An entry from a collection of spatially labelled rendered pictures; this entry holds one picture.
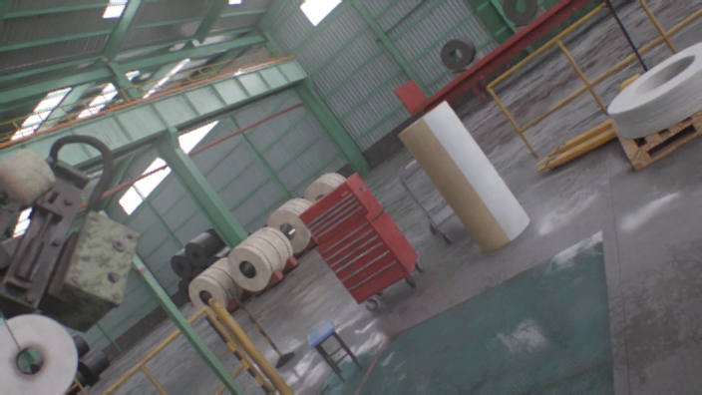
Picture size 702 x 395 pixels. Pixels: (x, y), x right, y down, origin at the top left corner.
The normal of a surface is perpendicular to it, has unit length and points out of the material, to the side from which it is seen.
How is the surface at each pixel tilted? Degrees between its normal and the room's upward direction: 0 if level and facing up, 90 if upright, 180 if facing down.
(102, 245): 90
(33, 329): 90
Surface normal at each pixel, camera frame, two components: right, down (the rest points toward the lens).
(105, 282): 0.69, -0.49
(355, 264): -0.30, 0.29
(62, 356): 0.47, -0.29
